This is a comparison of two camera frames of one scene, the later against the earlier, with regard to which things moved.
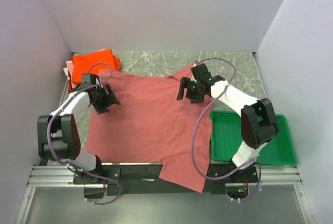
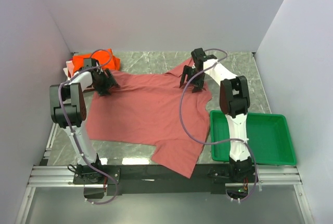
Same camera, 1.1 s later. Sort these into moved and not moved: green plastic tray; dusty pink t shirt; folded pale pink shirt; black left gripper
Moved: dusty pink t shirt; black left gripper
Not moved: folded pale pink shirt; green plastic tray
